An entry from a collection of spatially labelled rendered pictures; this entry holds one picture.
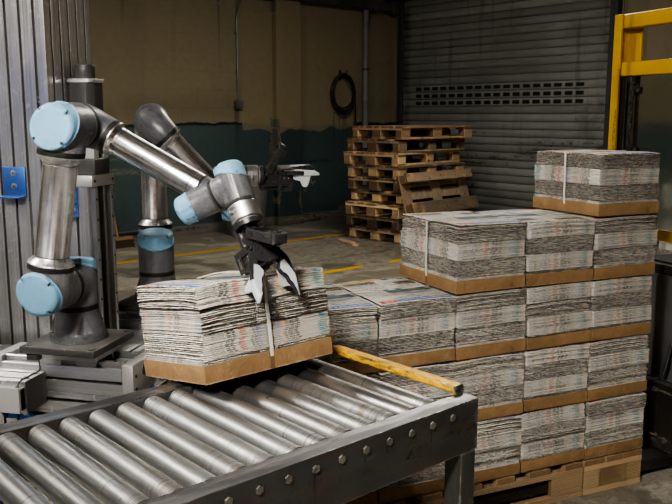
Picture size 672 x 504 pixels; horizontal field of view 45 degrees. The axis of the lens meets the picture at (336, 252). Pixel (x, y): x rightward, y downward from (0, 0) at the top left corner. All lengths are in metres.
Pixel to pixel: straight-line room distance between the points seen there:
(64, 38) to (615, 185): 1.92
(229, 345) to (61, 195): 0.58
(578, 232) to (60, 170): 1.78
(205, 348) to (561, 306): 1.55
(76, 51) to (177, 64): 7.25
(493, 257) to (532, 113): 7.69
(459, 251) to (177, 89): 7.38
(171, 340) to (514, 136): 8.89
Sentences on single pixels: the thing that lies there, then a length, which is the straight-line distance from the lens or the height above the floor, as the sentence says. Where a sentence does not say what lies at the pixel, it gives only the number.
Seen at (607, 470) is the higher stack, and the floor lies 0.08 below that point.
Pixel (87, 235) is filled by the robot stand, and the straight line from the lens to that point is 2.50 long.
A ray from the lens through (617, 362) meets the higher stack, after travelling 3.25.
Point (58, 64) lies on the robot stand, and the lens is 2.52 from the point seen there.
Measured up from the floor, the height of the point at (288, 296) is 0.99.
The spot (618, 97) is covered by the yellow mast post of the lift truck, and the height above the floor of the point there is 1.50.
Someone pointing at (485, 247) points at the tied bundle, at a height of 0.99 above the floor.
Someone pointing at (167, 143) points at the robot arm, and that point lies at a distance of 2.69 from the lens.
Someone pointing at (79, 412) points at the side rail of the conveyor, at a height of 0.80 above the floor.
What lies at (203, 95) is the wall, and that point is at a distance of 10.00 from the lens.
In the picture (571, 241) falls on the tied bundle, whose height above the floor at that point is 0.98.
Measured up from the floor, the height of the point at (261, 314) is 0.96.
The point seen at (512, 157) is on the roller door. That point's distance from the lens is 10.60.
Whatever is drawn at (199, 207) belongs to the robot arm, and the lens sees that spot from 1.97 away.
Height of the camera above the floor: 1.43
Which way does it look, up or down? 10 degrees down
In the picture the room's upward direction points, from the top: straight up
